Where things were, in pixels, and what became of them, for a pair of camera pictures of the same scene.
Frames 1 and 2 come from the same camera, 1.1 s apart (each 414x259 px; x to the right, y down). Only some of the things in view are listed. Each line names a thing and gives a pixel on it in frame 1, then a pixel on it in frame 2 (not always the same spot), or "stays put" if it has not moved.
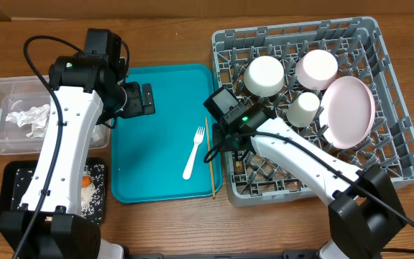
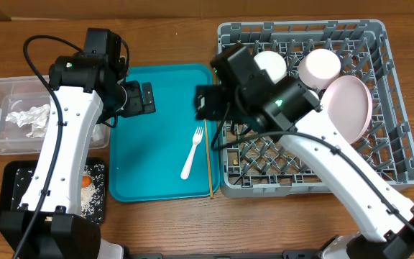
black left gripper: (139, 107) stays put
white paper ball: (37, 117) stays put
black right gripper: (224, 144) to (215, 105)
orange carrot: (86, 181) stays put
